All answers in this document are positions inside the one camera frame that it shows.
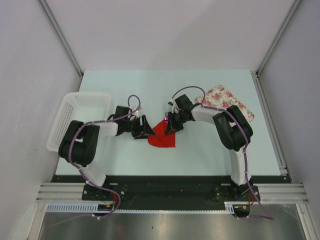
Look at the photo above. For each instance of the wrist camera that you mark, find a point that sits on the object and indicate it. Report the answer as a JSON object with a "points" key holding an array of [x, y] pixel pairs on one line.
{"points": [[135, 112], [173, 105]]}

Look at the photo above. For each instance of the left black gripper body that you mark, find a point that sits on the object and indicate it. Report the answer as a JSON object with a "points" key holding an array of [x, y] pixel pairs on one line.
{"points": [[136, 129]]}

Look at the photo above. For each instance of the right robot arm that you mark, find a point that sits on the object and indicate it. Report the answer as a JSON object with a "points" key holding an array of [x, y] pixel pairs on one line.
{"points": [[233, 129]]}

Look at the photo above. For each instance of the right aluminium frame post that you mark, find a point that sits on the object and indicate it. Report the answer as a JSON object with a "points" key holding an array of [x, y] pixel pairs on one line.
{"points": [[279, 35]]}

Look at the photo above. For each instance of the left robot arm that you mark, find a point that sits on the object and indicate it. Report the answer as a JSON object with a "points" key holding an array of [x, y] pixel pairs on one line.
{"points": [[79, 144]]}

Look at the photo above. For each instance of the left aluminium frame post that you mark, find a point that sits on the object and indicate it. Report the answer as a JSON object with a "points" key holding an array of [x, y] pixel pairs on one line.
{"points": [[52, 21]]}

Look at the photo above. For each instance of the floral tray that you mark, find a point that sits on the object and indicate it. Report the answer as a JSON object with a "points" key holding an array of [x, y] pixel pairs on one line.
{"points": [[221, 98]]}

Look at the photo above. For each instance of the red paper napkin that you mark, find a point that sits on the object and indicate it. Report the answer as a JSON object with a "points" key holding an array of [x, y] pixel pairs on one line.
{"points": [[160, 140]]}

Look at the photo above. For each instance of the white plastic basket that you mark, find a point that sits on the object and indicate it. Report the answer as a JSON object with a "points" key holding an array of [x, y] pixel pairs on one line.
{"points": [[80, 106]]}

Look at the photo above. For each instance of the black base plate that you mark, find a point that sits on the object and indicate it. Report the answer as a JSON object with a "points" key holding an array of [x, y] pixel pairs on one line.
{"points": [[169, 193]]}

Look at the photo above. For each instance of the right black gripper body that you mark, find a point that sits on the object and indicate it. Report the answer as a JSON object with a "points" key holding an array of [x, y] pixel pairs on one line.
{"points": [[179, 119]]}

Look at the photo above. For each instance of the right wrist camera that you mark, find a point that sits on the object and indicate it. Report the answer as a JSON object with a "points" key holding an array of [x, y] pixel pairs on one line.
{"points": [[173, 105]]}

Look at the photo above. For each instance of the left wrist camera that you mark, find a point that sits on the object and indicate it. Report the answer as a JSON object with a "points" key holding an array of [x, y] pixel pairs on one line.
{"points": [[135, 112]]}

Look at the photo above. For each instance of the aluminium frame post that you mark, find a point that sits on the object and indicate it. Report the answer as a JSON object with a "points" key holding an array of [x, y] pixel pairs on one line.
{"points": [[52, 21], [279, 35]]}

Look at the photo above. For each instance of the iridescent fork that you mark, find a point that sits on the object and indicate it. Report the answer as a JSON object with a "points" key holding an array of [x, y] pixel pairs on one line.
{"points": [[166, 118]]}

